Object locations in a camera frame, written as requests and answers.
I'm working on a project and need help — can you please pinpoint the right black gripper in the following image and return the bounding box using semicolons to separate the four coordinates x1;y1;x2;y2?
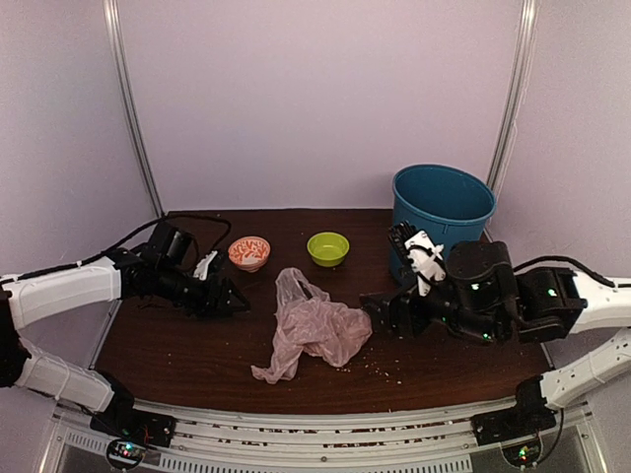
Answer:
359;267;505;345

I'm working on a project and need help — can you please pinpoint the pink plastic trash bag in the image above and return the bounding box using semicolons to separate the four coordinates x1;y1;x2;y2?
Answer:
250;267;373;384

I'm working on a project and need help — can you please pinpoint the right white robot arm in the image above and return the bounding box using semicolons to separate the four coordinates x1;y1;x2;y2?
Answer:
360;244;630;436

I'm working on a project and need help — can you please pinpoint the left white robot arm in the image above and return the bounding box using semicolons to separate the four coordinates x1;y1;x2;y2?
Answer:
1;249;249;438

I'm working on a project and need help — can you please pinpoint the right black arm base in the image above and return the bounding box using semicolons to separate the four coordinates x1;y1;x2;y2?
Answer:
470;375;564;470

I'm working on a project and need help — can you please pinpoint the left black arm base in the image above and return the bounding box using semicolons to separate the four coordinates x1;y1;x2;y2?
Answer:
82;408;176;472

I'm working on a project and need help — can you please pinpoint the blue plastic trash bin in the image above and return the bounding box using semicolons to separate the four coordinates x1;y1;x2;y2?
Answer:
391;165;497;258

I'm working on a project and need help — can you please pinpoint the red patterned white bowl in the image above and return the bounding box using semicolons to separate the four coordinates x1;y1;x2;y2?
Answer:
228;236;271;273

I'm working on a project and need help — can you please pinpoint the green plastic bowl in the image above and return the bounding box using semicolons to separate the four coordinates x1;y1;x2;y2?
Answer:
307;232;350;268

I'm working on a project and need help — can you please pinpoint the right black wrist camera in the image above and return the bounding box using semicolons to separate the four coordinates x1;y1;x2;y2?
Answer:
387;221;447;297

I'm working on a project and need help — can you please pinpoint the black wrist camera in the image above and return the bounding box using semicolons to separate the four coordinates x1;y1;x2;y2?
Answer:
387;221;447;297
142;222;193;267

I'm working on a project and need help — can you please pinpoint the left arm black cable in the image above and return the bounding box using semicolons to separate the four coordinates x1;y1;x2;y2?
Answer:
0;216;233;287

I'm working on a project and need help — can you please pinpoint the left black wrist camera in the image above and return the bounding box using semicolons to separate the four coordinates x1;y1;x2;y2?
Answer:
142;222;193;267

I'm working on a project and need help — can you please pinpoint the aluminium front rail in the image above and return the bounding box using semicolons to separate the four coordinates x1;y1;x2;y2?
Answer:
35;398;611;472

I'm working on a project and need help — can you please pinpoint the right aluminium frame post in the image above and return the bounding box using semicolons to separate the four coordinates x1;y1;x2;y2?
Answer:
486;0;539;198

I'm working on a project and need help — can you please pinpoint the aluminium frame post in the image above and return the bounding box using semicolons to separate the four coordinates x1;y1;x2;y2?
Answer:
103;0;165;217
486;0;539;198

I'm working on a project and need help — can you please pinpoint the left aluminium frame post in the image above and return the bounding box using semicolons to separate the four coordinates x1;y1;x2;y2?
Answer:
103;0;165;217

